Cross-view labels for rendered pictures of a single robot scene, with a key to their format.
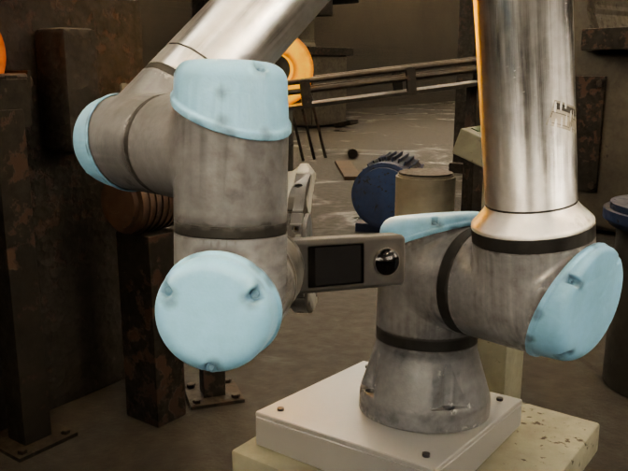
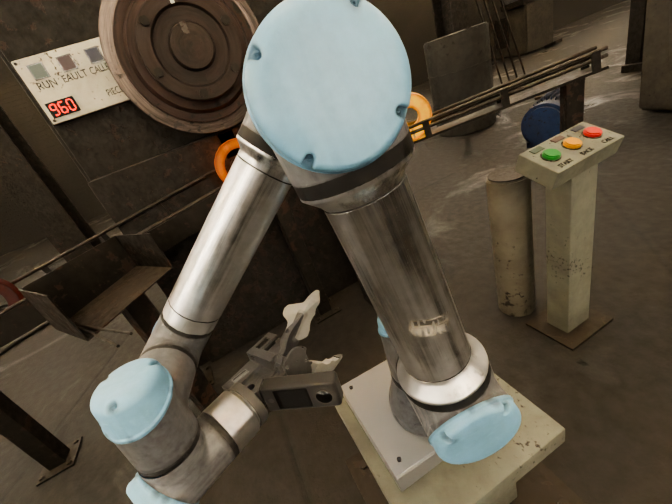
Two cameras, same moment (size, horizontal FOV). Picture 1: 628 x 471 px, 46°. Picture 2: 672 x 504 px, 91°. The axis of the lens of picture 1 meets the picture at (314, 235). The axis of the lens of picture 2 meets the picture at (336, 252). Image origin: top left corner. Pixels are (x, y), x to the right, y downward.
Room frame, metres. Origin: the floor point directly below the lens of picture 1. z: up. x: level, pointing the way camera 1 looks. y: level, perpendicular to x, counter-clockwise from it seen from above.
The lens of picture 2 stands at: (0.41, -0.33, 0.94)
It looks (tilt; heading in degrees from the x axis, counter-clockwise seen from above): 27 degrees down; 38
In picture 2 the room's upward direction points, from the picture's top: 20 degrees counter-clockwise
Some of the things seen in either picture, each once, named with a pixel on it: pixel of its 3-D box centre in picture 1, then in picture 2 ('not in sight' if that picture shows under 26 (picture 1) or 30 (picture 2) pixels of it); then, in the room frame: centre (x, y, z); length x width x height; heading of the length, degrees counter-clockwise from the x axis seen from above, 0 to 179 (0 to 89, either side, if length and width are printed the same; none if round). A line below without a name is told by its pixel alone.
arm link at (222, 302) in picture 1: (230, 293); (184, 468); (0.47, 0.06, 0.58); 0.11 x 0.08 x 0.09; 173
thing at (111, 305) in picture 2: not in sight; (162, 356); (0.71, 0.67, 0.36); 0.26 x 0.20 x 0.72; 179
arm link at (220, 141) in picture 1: (217, 147); (152, 403); (0.49, 0.07, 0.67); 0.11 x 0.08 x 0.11; 40
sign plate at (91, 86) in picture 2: not in sight; (78, 80); (1.08, 0.90, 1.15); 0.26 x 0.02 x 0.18; 144
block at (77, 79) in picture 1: (67, 91); not in sight; (1.49, 0.49, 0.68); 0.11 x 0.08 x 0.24; 54
